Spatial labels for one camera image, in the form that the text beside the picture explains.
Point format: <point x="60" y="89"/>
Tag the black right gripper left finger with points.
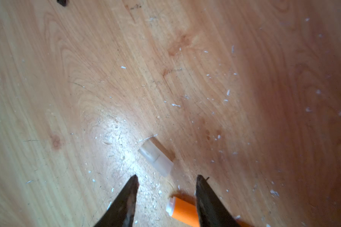
<point x="122" y="211"/>

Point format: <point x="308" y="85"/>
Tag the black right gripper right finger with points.
<point x="211" y="211"/>

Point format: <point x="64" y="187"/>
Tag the orange highlighter pen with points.
<point x="188" y="214"/>

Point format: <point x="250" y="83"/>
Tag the small translucent pen cap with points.
<point x="156" y="158"/>

